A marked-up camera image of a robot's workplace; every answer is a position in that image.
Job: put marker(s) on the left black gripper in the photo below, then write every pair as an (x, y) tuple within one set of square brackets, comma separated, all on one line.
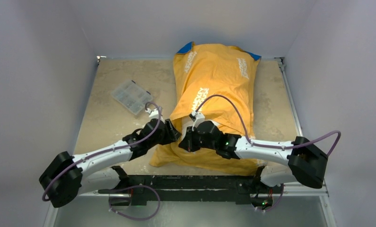
[(171, 137)]

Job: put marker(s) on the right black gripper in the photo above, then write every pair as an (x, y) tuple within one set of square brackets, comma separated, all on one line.
[(187, 140)]

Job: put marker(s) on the yellow printed pillowcase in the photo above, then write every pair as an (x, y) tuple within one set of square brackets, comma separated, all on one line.
[(218, 81)]

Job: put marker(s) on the white pillow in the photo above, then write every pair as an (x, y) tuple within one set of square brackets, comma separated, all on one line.
[(187, 122)]

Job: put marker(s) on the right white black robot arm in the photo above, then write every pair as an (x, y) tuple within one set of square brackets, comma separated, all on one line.
[(297, 160)]

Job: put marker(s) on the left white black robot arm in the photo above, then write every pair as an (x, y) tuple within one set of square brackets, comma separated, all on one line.
[(62, 180)]

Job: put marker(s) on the clear plastic organizer box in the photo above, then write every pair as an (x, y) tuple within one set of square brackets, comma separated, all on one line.
[(131, 96)]

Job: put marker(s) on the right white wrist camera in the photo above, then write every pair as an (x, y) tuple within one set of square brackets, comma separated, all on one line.
[(197, 118)]

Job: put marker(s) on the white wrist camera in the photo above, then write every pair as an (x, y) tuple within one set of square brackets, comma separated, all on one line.
[(197, 118), (155, 113)]

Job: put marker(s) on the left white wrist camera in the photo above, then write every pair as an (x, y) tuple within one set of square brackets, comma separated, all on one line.
[(155, 113)]

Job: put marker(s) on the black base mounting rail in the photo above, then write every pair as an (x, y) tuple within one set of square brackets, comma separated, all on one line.
[(241, 190)]

